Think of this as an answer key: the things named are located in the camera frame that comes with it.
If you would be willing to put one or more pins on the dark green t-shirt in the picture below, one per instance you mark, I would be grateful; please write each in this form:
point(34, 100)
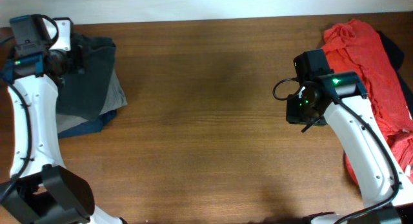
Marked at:
point(85, 85)

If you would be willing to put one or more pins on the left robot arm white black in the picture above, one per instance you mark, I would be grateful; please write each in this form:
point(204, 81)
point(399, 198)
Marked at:
point(41, 189)

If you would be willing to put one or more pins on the grey folded pants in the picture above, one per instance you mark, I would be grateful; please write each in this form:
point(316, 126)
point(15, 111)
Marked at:
point(115, 99)

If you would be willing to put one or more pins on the navy folded garment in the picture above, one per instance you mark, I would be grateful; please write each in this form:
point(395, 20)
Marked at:
point(76, 126)

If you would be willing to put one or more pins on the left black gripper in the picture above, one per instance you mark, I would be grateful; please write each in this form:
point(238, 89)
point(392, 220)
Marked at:
point(78, 67)

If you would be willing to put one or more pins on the black garment under red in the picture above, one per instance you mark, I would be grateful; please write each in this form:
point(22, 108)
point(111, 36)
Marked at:
point(396, 57)

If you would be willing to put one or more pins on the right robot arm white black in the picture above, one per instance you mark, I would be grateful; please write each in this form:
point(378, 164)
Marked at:
point(341, 100)

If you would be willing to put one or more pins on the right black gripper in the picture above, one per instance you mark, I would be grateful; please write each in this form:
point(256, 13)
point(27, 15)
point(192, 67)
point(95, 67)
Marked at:
point(292, 115)

